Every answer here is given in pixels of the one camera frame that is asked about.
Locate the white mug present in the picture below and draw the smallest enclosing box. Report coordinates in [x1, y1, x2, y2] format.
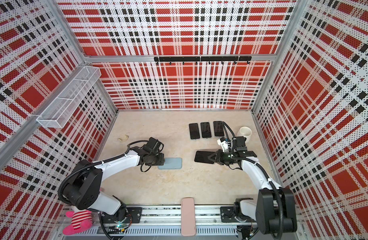
[237, 127, 253, 143]

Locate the pink phone on rail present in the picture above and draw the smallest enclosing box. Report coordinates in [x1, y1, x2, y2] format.
[181, 198, 197, 237]

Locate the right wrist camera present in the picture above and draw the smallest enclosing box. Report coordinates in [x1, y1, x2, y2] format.
[217, 137, 231, 153]

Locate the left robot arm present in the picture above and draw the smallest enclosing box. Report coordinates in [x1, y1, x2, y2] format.
[57, 138, 165, 222]

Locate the black hook rail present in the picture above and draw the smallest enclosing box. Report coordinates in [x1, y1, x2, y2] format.
[154, 56, 252, 64]

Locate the pink plush toy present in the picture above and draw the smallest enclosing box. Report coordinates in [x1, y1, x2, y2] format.
[62, 206, 93, 236]

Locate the black phone horizontal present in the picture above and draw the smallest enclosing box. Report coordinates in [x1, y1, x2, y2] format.
[188, 122, 201, 141]

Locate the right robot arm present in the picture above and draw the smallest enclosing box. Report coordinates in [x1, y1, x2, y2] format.
[208, 122, 297, 240]

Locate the purple black phone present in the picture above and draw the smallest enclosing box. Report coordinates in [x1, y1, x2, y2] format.
[213, 120, 225, 138]

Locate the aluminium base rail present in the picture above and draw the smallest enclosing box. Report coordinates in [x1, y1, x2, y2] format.
[56, 203, 305, 238]

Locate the white wire basket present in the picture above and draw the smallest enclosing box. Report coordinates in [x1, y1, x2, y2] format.
[37, 66, 101, 129]

